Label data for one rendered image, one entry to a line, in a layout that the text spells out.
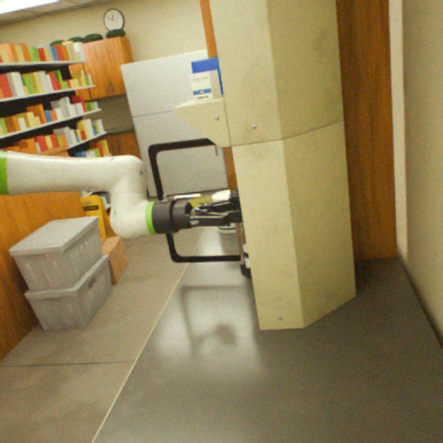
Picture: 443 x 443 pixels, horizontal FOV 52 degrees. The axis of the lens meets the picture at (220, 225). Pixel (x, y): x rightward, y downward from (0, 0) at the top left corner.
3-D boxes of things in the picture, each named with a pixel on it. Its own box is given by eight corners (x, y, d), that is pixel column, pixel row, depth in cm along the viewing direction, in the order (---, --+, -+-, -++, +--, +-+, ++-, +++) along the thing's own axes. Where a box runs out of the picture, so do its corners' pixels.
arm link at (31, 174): (12, 198, 124) (7, 192, 113) (11, 157, 125) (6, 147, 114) (144, 197, 135) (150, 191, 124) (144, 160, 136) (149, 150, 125)
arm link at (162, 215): (166, 229, 131) (156, 241, 123) (158, 191, 128) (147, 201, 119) (186, 228, 130) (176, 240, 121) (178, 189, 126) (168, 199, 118)
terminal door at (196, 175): (260, 260, 141) (241, 133, 128) (171, 263, 151) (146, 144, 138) (260, 260, 142) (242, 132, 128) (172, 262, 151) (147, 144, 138)
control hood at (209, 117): (247, 125, 128) (242, 88, 125) (231, 146, 98) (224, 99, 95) (208, 130, 130) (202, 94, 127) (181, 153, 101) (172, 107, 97)
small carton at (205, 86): (221, 96, 107) (217, 69, 106) (213, 99, 103) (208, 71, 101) (202, 99, 110) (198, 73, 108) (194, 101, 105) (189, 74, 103)
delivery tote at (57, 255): (110, 253, 360) (99, 215, 349) (75, 290, 304) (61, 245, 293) (63, 257, 368) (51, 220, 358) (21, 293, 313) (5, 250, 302)
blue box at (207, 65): (239, 89, 124) (234, 54, 121) (234, 92, 115) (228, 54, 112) (203, 94, 126) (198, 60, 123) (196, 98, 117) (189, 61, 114)
